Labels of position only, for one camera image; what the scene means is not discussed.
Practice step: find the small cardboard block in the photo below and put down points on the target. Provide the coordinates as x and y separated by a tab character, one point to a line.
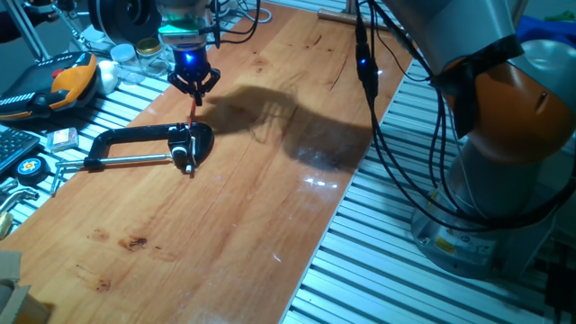
22	308

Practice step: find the white rounded plastic object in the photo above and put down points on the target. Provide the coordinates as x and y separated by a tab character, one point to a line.
108	76

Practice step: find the steel clamp fitting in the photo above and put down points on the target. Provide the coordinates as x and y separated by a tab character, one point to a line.
8	185

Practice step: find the orange wooden board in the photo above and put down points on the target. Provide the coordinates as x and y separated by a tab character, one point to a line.
202	247

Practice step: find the red pencil with eraser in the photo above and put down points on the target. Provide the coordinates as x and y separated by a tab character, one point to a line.
192	114

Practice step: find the person hand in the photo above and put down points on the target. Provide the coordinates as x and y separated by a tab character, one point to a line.
40	13

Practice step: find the grey metal bar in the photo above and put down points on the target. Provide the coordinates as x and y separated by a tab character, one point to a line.
27	29

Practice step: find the black pencil sharpener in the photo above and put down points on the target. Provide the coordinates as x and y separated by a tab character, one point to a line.
180	155

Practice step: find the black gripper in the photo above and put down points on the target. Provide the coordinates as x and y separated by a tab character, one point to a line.
191	63

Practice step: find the orange and black teach pendant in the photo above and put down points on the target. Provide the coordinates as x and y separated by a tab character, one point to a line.
72	81

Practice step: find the black round tape measure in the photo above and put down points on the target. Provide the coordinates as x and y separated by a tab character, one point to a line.
29	167

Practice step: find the black keyboard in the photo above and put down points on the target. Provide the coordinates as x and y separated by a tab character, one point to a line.
13	146

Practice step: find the black filament spool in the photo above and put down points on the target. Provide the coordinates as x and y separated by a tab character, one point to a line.
126	18

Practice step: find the glass jar with gold lid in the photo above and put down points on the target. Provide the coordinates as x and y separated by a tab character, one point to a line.
150	51

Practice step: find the brass fitting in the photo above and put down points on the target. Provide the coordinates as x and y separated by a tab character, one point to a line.
4	225

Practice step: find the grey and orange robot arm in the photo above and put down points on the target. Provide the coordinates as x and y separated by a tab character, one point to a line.
495	90

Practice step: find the black C-clamp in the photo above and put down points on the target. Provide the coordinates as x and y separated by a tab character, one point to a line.
135	132

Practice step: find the small printed card box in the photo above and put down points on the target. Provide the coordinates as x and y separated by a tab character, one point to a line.
63	138

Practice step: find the chrome pipe fitting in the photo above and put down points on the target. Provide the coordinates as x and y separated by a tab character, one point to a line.
18	198

